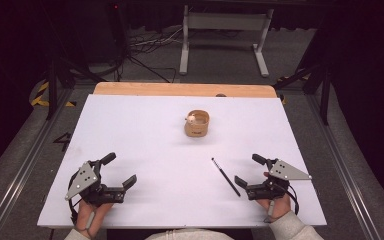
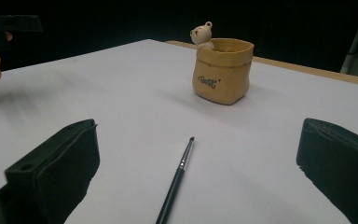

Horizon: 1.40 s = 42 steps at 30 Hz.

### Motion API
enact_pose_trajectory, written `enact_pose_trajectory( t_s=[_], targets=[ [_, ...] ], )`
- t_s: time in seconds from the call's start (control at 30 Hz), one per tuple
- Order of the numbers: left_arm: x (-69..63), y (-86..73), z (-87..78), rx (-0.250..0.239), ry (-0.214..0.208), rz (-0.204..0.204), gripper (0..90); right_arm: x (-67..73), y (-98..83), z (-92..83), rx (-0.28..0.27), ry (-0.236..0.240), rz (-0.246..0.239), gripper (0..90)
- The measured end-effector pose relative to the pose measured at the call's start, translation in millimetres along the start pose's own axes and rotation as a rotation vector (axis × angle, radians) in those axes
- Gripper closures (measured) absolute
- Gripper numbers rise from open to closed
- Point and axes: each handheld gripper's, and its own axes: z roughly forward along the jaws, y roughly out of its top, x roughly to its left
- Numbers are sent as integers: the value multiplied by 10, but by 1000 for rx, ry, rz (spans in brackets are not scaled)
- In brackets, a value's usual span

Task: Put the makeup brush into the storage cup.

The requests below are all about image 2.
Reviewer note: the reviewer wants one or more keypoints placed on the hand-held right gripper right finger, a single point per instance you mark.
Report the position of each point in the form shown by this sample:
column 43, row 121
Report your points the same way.
column 341, row 161

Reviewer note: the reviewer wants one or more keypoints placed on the black makeup brush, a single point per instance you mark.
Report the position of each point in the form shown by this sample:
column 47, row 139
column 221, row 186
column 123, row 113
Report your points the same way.
column 176, row 183

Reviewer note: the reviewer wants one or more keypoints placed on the tan bear pen holder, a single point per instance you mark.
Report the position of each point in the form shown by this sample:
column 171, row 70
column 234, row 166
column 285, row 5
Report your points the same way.
column 222, row 70

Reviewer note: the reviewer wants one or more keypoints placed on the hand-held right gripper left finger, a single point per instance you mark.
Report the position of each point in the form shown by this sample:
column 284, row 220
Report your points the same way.
column 54, row 168

